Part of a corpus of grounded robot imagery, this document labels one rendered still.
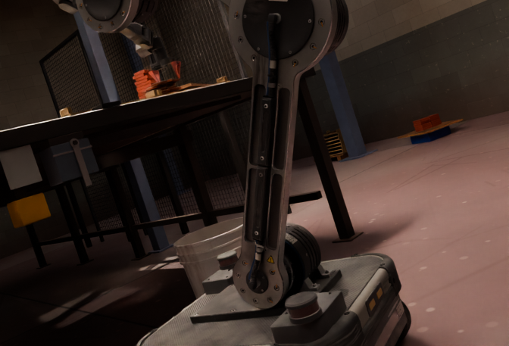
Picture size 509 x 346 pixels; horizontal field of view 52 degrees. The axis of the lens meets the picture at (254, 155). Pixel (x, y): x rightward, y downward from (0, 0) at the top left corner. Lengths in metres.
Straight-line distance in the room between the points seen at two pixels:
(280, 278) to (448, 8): 5.68
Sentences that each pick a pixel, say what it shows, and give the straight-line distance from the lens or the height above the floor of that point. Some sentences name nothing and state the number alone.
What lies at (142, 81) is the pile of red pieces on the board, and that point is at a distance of 3.25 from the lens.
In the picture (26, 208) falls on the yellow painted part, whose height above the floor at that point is 0.67.
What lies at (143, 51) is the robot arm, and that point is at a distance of 2.43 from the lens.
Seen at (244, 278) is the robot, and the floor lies 0.35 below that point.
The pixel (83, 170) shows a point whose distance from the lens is 1.78.
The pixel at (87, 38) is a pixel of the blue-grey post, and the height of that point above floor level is 1.77.
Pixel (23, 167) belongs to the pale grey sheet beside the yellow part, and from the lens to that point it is 1.75.
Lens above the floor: 0.68
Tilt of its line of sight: 3 degrees down
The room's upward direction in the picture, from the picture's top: 18 degrees counter-clockwise
